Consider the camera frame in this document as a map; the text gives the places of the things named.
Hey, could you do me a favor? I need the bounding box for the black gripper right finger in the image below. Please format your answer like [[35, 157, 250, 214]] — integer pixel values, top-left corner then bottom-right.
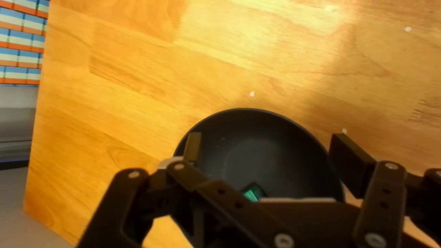
[[329, 134, 441, 248]]

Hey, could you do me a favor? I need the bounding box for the black bowl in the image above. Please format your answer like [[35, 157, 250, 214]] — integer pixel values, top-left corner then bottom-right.
[[174, 109, 345, 201]]

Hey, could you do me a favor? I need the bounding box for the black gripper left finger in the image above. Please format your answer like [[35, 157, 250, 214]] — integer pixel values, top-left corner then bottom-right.
[[78, 133, 296, 248]]

